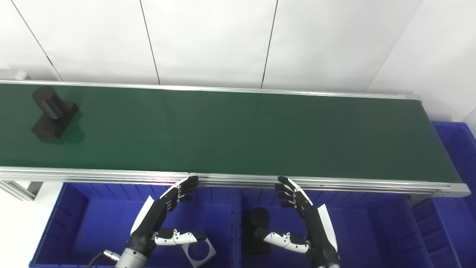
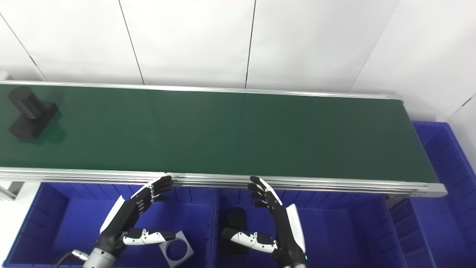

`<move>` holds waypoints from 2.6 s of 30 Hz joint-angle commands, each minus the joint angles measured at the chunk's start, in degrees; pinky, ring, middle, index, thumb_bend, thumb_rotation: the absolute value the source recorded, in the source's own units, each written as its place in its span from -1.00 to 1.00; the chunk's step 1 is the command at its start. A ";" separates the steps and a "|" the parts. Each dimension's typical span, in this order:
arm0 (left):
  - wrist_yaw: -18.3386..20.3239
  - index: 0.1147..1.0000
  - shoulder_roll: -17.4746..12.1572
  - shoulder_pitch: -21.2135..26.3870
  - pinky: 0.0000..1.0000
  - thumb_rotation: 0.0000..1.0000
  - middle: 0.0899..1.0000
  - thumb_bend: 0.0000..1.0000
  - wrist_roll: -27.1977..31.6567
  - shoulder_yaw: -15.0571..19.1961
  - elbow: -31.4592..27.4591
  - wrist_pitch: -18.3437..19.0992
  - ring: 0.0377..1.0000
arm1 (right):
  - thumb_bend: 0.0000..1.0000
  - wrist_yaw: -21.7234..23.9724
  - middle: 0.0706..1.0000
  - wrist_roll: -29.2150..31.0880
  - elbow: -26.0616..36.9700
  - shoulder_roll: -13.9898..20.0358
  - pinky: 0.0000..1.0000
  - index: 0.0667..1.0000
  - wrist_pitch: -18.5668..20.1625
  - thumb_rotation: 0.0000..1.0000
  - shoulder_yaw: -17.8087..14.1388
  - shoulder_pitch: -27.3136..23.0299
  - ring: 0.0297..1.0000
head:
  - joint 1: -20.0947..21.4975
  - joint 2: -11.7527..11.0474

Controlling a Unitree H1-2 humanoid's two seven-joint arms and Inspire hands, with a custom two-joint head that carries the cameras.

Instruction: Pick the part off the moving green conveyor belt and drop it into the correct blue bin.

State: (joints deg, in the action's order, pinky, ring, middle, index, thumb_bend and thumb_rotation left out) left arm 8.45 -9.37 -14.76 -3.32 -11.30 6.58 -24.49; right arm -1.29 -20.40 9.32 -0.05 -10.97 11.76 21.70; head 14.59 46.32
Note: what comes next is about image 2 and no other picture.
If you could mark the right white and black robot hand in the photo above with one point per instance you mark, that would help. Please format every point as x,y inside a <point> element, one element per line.
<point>284,227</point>

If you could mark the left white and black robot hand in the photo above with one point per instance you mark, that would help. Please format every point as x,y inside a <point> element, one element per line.
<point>122,217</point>

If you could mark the black cylinder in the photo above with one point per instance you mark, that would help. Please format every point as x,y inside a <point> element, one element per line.
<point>236,217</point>
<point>31,115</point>

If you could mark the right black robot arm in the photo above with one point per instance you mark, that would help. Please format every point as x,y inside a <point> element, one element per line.
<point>294,266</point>

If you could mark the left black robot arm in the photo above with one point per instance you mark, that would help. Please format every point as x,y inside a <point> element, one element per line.
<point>99,259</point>

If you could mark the blue plastic bin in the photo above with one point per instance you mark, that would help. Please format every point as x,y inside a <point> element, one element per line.
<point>63,223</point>
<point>442,178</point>
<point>334,234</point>

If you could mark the green conveyor belt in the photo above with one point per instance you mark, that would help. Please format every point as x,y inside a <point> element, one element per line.
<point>230,134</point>

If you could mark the aluminium conveyor leg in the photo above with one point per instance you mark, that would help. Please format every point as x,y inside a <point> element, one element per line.
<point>8,190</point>
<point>397,201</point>

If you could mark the grey square plate round hole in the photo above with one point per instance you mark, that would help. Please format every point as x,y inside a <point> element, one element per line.
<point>186,257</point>

